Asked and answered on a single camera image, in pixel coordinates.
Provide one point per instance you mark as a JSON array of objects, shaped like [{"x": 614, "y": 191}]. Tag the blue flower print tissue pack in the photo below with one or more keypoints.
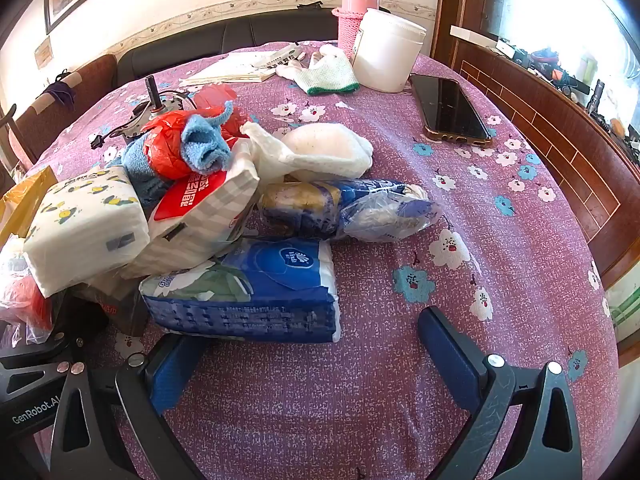
[{"x": 240, "y": 290}]

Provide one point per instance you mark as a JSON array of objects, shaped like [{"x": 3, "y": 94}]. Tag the dark packet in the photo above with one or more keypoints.
[{"x": 120, "y": 310}]

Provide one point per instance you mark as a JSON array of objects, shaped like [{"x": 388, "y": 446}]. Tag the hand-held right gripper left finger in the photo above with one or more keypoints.
[{"x": 170, "y": 377}]

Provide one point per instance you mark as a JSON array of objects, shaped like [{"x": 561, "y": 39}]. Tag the white glove green cuff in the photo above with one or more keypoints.
[{"x": 325, "y": 72}]

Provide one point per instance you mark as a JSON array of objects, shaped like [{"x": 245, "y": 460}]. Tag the red-label striped snack bag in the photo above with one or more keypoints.
[{"x": 200, "y": 220}]

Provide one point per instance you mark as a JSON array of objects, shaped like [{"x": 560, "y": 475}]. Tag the blue towel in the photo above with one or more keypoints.
[{"x": 205, "y": 145}]

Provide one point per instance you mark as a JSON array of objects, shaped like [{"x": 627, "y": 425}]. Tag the purple cloth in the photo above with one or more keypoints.
[{"x": 62, "y": 91}]

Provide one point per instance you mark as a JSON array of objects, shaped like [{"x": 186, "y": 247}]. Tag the brown armchair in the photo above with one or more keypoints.
[{"x": 85, "y": 85}]

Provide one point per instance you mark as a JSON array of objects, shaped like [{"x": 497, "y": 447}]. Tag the white plastic bag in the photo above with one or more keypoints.
[{"x": 320, "y": 150}]

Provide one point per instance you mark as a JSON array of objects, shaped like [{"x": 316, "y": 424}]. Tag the lemon print tissue pack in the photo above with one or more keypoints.
[{"x": 85, "y": 230}]

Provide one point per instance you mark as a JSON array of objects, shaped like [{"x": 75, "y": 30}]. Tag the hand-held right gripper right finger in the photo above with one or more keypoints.
[{"x": 450, "y": 355}]

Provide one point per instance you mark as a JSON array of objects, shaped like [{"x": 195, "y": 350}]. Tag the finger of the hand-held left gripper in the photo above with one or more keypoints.
[{"x": 35, "y": 347}]

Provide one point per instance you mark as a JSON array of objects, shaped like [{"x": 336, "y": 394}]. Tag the small red plastic bag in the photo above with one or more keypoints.
[{"x": 167, "y": 145}]

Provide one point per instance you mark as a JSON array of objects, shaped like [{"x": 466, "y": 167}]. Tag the purple floral tablecloth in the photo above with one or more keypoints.
[{"x": 350, "y": 410}]

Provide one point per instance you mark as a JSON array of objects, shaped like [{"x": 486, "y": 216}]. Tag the windowsill clutter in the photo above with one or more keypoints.
[{"x": 560, "y": 70}]

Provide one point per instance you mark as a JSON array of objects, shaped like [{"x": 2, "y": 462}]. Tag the pink thermos bottle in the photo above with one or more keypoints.
[{"x": 352, "y": 15}]

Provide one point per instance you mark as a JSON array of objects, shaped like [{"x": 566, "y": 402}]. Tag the black sofa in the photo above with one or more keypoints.
[{"x": 200, "y": 42}]

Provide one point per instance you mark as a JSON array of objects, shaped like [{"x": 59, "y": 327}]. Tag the red item in clear bag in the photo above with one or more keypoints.
[{"x": 25, "y": 295}]

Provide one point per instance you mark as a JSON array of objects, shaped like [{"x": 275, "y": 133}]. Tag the white remote control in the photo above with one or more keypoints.
[{"x": 277, "y": 55}]

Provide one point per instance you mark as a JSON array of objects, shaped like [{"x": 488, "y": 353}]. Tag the white plastic jar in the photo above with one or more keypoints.
[{"x": 385, "y": 50}]

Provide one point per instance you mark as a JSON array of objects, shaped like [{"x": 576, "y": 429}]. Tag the wooden window frame panel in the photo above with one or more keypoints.
[{"x": 560, "y": 125}]

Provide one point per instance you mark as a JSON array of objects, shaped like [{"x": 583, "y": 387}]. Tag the small wall plaque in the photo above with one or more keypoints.
[{"x": 43, "y": 54}]

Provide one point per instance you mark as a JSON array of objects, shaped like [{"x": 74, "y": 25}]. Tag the blue yellow tissue pack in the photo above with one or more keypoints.
[{"x": 320, "y": 207}]

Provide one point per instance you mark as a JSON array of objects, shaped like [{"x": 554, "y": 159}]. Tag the black smartphone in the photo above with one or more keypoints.
[{"x": 450, "y": 107}]

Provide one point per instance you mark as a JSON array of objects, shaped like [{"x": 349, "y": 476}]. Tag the black electric motor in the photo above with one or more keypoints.
[{"x": 155, "y": 102}]

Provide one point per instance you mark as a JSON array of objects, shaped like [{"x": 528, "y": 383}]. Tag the yellow cardboard box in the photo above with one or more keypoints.
[{"x": 22, "y": 200}]

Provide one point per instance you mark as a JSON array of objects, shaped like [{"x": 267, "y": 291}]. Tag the paper notebook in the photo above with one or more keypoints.
[{"x": 230, "y": 67}]

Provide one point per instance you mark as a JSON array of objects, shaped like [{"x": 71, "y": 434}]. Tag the white box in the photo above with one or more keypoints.
[{"x": 472, "y": 35}]

